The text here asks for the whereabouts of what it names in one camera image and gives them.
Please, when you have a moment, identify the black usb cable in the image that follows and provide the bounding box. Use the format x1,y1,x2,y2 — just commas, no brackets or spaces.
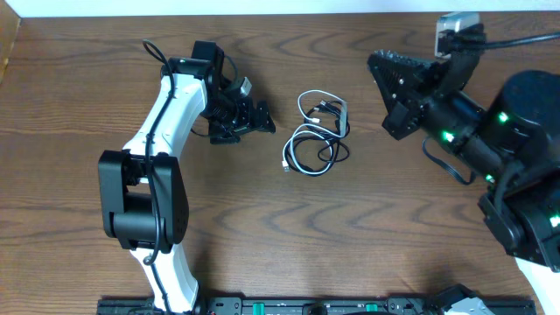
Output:
290,130,351,175
304,100,351,139

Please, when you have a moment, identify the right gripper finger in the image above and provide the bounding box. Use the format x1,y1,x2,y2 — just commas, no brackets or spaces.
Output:
381,102,416,140
367,50,438,115

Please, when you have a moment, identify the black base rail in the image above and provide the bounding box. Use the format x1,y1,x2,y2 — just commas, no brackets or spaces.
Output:
95,297,536,315

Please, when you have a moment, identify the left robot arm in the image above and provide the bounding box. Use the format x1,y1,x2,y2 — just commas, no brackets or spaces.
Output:
97,39,276,314

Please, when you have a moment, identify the white usb cable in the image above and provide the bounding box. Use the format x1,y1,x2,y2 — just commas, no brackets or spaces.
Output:
281,89,349,178

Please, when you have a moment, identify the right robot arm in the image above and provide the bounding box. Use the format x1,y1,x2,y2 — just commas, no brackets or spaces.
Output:
367,51,559,314

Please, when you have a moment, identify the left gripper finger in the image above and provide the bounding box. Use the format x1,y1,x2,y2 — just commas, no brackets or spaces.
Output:
210,132,241,144
255,101,276,134

